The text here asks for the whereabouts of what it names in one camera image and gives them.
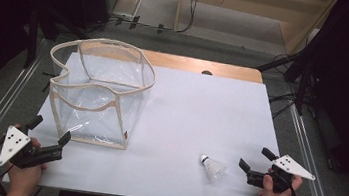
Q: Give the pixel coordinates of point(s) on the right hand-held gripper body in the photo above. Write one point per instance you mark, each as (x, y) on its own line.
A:
(282, 176)

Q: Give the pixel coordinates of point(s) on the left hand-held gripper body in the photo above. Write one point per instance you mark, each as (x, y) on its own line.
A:
(13, 145)

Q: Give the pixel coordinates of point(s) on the white shuttlecock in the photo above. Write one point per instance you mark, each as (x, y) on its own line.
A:
(213, 167)

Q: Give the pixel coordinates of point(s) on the clear bag with beige trim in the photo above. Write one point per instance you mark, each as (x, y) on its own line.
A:
(94, 101)

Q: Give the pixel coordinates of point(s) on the person's left hand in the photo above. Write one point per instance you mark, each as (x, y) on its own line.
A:
(26, 174)

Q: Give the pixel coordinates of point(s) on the white board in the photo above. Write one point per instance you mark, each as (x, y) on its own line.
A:
(186, 119)

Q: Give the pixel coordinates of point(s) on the black stand leg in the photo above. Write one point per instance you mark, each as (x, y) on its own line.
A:
(279, 63)

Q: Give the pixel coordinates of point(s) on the light wooden platform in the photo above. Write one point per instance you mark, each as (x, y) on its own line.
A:
(247, 6)

